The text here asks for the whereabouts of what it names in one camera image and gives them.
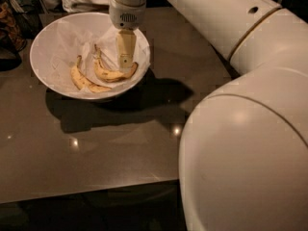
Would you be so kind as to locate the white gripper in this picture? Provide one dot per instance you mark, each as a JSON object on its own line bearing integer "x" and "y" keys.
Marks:
{"x": 125, "y": 15}

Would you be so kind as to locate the yellow banana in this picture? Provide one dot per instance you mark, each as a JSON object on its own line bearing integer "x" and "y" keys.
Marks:
{"x": 82, "y": 82}
{"x": 107, "y": 75}

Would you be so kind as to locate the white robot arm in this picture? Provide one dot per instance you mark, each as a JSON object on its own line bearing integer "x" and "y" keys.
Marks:
{"x": 243, "y": 156}

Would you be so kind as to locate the white bowl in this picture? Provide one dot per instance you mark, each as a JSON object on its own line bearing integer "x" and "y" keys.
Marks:
{"x": 48, "y": 48}

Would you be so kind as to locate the white paper liner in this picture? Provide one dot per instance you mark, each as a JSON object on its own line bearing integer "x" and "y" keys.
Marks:
{"x": 64, "y": 48}

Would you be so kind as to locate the dark object at left edge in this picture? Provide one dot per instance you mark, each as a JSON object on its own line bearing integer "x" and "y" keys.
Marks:
{"x": 9, "y": 57}

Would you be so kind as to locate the brown patterned object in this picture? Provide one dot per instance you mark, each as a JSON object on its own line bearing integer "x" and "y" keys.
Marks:
{"x": 10, "y": 25}

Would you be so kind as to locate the black wire basket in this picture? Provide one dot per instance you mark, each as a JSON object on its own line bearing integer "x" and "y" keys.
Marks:
{"x": 27, "y": 18}

